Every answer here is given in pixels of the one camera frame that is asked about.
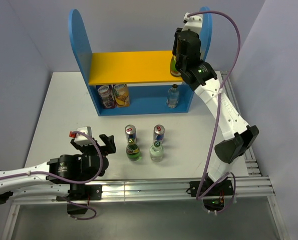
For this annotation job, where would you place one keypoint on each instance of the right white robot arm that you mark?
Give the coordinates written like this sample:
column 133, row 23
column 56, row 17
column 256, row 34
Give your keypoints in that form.
column 200, row 76

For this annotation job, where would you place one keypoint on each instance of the green Perrier bottle front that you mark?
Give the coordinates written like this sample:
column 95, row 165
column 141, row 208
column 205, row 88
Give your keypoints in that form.
column 132, row 150

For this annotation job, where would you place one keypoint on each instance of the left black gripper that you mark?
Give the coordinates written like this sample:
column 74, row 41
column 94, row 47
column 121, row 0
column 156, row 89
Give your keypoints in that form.
column 110, row 147

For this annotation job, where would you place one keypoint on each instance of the aluminium mounting rail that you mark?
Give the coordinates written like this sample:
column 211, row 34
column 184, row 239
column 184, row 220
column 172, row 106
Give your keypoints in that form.
column 112, row 191

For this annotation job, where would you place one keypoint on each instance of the Red Bull can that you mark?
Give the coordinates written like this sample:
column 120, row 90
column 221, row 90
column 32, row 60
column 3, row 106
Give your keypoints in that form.
column 130, row 132
column 158, row 133

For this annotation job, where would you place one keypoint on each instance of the clear Chang soda bottle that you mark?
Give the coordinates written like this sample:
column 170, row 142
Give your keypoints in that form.
column 173, row 96

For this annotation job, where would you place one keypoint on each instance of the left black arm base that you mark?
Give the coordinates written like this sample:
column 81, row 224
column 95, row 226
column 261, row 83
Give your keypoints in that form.
column 88, row 192

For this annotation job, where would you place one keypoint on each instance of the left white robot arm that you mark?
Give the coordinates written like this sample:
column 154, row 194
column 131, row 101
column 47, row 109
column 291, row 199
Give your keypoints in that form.
column 64, row 177

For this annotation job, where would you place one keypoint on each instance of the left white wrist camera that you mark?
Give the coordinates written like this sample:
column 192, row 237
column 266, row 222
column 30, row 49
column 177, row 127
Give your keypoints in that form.
column 79, row 139

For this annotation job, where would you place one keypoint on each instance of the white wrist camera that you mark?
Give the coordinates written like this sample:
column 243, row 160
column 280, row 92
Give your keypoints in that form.
column 192, row 23
column 79, row 139

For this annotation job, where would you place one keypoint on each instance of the blue and yellow shelf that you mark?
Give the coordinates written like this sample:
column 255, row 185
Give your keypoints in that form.
column 146, row 74

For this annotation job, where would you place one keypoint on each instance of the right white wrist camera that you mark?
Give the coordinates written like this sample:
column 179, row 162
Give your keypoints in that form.
column 192, row 23

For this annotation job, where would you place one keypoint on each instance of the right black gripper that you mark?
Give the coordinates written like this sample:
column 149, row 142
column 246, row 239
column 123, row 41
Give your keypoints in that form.
column 175, row 44

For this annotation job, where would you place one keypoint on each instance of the green perrier bottle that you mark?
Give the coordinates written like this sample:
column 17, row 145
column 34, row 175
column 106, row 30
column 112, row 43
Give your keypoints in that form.
column 173, row 71
column 132, row 150

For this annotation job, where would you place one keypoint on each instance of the yellow pineapple juice carton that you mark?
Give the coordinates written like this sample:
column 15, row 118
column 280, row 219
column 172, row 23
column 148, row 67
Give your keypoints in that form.
column 121, row 95

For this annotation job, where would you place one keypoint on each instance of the purple grape juice carton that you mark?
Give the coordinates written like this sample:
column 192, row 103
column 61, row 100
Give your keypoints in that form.
column 106, row 96

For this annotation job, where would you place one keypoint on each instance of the clear soda bottle front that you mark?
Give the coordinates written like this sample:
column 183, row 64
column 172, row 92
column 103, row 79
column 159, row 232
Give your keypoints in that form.
column 156, row 151

